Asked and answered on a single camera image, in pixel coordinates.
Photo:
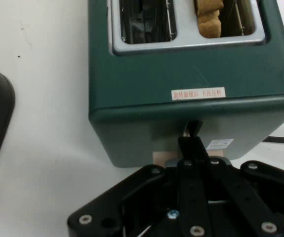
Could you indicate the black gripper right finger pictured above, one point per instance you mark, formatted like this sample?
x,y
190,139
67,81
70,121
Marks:
x,y
255,197

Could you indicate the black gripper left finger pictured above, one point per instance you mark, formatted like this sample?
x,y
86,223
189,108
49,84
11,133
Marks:
x,y
132,197

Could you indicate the dark green toaster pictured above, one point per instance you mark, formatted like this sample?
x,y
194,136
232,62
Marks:
x,y
144,86

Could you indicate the toasted bread slice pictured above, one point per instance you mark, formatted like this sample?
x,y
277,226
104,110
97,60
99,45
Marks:
x,y
209,22

